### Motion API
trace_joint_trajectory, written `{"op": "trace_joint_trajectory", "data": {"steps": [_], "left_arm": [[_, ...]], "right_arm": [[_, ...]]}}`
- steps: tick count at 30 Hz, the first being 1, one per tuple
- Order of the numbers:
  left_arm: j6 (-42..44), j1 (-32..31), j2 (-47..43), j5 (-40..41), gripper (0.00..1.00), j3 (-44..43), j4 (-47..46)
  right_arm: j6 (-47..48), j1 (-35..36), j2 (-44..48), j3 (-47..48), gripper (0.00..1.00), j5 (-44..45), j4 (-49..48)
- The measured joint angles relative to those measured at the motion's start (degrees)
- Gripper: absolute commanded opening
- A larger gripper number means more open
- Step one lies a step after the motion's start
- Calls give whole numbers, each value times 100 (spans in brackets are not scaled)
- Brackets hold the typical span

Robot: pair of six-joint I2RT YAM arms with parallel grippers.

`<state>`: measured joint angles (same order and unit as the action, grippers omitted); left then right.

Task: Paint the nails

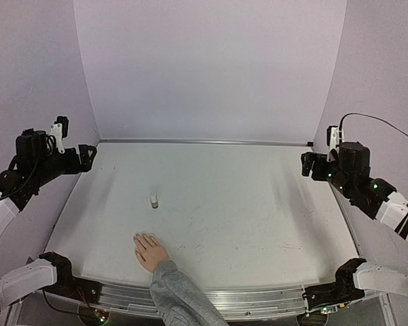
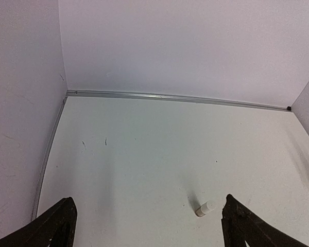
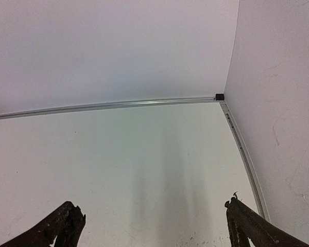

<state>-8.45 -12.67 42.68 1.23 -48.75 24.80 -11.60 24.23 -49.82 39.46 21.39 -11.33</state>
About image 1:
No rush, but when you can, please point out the nail polish bottle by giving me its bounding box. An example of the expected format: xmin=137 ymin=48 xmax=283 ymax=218
xmin=150 ymin=194 xmax=158 ymax=209

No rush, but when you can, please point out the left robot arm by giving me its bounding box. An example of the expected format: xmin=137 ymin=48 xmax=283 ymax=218
xmin=0 ymin=122 xmax=97 ymax=312

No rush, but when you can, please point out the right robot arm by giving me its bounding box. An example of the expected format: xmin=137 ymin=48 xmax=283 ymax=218
xmin=301 ymin=142 xmax=408 ymax=311

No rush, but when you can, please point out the mannequin hand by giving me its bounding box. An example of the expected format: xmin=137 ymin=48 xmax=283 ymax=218
xmin=133 ymin=233 xmax=170 ymax=273

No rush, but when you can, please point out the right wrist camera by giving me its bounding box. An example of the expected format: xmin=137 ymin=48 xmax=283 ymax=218
xmin=326 ymin=126 xmax=344 ymax=162

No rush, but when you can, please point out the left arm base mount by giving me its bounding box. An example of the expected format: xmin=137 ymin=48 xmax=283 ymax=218
xmin=44 ymin=276 xmax=102 ymax=304

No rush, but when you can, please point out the black right camera cable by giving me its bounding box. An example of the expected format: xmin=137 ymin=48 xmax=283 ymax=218
xmin=338 ymin=113 xmax=408 ymax=151

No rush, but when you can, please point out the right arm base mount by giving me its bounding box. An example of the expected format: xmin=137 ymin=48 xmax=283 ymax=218
xmin=303 ymin=283 xmax=365 ymax=312

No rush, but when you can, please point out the aluminium front rail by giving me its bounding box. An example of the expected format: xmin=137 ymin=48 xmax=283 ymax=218
xmin=20 ymin=274 xmax=388 ymax=322

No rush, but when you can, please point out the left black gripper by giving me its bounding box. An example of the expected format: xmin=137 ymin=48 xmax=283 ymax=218
xmin=33 ymin=143 xmax=97 ymax=186

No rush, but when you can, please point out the grey sleeved forearm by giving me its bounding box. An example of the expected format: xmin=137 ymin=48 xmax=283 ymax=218
xmin=150 ymin=261 xmax=227 ymax=326

